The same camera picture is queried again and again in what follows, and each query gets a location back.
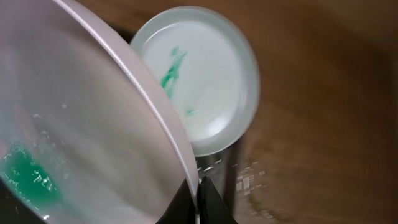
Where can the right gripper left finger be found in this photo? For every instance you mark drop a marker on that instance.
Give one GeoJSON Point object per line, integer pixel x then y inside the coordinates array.
{"type": "Point", "coordinates": [181, 210]}

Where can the white plate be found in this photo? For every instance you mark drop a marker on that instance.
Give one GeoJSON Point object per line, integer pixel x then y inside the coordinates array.
{"type": "Point", "coordinates": [208, 70]}
{"type": "Point", "coordinates": [85, 127]}

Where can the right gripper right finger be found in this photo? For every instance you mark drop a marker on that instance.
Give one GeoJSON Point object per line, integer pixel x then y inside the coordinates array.
{"type": "Point", "coordinates": [211, 206]}

